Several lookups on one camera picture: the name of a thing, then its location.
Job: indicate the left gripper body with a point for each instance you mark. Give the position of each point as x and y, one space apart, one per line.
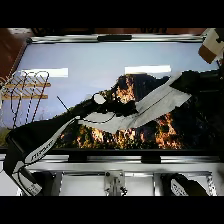
126 108

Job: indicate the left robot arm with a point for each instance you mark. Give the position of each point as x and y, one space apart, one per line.
36 140

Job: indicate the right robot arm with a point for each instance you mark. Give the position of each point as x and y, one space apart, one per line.
186 186

